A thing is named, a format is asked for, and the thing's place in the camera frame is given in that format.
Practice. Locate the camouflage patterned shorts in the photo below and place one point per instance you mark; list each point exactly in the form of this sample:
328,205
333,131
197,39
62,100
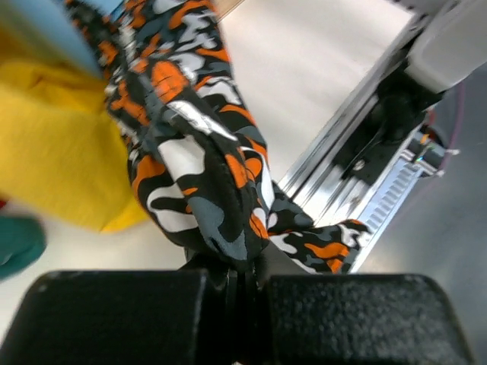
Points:
197,162

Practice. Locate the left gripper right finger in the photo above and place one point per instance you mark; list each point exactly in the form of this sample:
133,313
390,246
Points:
300,318

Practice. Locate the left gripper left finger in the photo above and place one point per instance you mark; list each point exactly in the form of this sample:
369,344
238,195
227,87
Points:
125,317

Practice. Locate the white slotted cable duct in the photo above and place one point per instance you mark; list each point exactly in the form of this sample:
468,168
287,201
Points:
387,199

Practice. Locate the dark green shorts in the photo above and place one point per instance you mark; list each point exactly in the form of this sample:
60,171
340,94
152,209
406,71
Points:
23,241

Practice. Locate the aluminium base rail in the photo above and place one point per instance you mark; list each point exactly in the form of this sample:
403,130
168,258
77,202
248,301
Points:
325,189

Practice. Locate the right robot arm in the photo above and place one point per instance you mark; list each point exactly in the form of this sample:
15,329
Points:
446,51

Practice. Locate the light blue shorts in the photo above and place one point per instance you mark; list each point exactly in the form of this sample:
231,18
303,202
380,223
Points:
43,29

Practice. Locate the yellow shorts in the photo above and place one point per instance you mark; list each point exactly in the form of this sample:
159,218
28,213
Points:
60,152

